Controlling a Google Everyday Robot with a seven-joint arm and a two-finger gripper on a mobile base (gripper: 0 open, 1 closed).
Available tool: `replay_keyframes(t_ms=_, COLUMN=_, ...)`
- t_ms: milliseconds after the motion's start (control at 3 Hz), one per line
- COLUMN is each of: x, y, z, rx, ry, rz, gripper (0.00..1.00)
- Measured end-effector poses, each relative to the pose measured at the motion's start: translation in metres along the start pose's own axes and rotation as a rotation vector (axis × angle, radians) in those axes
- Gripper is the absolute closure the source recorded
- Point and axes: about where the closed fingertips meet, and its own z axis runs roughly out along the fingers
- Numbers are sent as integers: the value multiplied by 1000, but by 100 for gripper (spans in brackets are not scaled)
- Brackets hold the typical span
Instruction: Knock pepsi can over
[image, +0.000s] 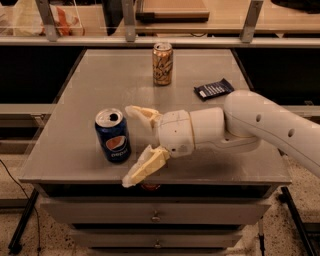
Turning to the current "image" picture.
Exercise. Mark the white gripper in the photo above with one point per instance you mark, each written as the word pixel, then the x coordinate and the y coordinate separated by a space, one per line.
pixel 175 131

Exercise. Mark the blue pepsi can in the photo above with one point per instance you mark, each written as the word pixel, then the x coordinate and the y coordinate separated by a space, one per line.
pixel 113 135

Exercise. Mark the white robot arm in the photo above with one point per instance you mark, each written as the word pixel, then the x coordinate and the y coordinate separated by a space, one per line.
pixel 245 119

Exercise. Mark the gold patterned drink can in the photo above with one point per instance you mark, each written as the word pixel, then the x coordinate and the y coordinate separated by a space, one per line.
pixel 162 57

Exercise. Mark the dark blue snack packet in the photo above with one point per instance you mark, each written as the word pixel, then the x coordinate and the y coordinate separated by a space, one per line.
pixel 213 90

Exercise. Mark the grey drawer cabinet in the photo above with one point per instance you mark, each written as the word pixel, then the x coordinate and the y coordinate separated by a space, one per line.
pixel 204 200

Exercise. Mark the top drawer metal knob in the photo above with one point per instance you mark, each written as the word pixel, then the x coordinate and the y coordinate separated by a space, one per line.
pixel 156 217

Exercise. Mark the drawer metal knob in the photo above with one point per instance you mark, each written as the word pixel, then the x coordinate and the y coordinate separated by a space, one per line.
pixel 157 244
pixel 156 217

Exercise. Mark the lower drawer metal knob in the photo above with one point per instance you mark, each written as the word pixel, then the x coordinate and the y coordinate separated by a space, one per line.
pixel 157 244

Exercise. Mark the flat wooden board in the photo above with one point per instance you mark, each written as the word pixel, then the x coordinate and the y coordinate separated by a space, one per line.
pixel 150 11

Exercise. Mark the right black stand leg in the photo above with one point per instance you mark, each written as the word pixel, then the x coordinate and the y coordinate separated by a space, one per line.
pixel 309 232

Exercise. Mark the black stand leg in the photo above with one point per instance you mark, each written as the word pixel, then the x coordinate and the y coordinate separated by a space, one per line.
pixel 14 246
pixel 309 232

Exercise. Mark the orange white plastic bag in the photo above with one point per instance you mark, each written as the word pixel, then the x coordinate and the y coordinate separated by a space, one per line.
pixel 66 22

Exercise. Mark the left black stand leg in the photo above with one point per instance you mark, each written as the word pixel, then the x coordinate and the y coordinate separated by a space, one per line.
pixel 14 246

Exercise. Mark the clear plastic bin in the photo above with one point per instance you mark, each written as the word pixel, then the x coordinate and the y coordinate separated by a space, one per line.
pixel 21 18

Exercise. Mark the middle metal shelf bracket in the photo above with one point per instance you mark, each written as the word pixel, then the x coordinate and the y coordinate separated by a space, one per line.
pixel 129 20

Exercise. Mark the metal shelf bracket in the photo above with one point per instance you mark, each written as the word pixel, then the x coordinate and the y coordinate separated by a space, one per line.
pixel 129 20
pixel 47 18
pixel 254 9

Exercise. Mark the right metal shelf bracket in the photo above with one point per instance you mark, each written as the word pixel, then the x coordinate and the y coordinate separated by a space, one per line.
pixel 254 9

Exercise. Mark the left metal shelf bracket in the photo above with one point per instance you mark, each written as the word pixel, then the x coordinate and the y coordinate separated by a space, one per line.
pixel 47 18

